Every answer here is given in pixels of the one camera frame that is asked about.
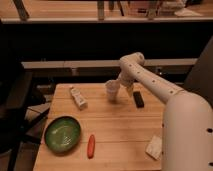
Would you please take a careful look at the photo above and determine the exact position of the white sponge block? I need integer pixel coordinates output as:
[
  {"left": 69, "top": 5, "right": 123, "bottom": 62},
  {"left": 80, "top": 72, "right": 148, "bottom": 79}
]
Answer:
[{"left": 145, "top": 135, "right": 162, "bottom": 160}]

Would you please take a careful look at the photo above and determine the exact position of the orange carrot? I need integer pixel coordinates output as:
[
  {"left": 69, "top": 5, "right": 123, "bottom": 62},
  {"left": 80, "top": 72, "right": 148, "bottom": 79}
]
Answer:
[{"left": 87, "top": 134, "right": 95, "bottom": 159}]

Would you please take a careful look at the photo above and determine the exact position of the black rectangular block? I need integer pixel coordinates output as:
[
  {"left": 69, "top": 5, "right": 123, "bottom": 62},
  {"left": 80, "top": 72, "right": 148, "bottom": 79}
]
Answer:
[{"left": 133, "top": 91, "right": 144, "bottom": 108}]

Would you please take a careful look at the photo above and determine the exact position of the dark chair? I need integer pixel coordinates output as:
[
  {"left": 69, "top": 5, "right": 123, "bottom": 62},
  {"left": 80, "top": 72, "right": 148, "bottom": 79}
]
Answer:
[{"left": 0, "top": 62, "right": 49, "bottom": 171}]

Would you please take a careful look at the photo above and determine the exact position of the green bowl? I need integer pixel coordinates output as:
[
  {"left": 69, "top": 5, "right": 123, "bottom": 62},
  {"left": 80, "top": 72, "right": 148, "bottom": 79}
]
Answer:
[{"left": 44, "top": 116, "right": 81, "bottom": 154}]

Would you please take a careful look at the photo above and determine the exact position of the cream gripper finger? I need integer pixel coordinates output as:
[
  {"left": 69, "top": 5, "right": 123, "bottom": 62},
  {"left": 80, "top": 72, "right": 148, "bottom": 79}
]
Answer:
[{"left": 112, "top": 79, "right": 120, "bottom": 85}]

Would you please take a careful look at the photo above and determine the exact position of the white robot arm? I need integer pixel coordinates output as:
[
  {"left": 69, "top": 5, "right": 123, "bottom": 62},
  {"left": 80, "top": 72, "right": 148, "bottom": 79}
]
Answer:
[{"left": 118, "top": 52, "right": 213, "bottom": 171}]

